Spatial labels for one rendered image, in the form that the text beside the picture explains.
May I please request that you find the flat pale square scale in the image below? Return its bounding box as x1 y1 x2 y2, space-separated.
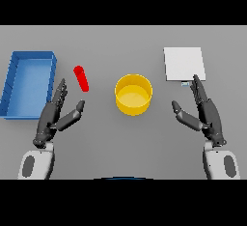
163 46 206 87

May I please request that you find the red beaker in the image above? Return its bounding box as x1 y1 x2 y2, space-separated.
72 65 90 93

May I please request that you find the blue plastic tray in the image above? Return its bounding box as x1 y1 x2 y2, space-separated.
0 50 58 121

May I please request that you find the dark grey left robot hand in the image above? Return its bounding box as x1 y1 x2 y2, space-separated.
32 77 86 150

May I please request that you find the yellow bowl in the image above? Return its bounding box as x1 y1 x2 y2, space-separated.
114 73 153 117

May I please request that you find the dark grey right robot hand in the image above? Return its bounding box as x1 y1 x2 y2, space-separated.
171 73 228 148

